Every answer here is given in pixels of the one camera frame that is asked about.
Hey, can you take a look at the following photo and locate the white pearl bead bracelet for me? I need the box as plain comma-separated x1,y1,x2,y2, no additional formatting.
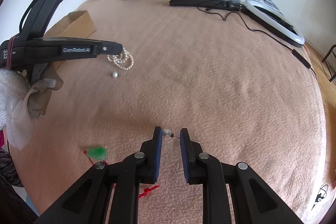
106,47,134,71

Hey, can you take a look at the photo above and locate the red cord jade pendant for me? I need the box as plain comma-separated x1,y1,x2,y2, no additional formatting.
83,147,160,199

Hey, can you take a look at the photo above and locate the single white pearl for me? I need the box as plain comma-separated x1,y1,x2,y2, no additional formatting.
162,128,180,139

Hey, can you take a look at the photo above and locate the white gloved hand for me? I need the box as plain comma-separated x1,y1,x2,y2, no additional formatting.
1,63,63,149

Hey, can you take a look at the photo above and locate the shallow cardboard box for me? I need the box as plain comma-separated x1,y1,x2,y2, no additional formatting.
43,9,96,67

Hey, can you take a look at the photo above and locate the pink blanket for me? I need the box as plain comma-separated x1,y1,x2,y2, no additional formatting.
10,0,326,221

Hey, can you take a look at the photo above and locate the black clothes rack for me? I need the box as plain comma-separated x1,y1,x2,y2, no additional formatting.
322,44,336,83

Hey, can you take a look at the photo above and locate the power strip with cables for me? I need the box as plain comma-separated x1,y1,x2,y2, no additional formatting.
312,184,329,209

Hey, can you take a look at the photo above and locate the black tripod handle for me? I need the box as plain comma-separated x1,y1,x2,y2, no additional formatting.
169,0,242,11

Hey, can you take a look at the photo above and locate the black ring light cable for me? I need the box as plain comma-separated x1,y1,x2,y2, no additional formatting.
196,4,318,80

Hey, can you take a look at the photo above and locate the white ring light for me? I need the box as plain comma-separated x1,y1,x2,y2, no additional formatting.
241,1,305,48

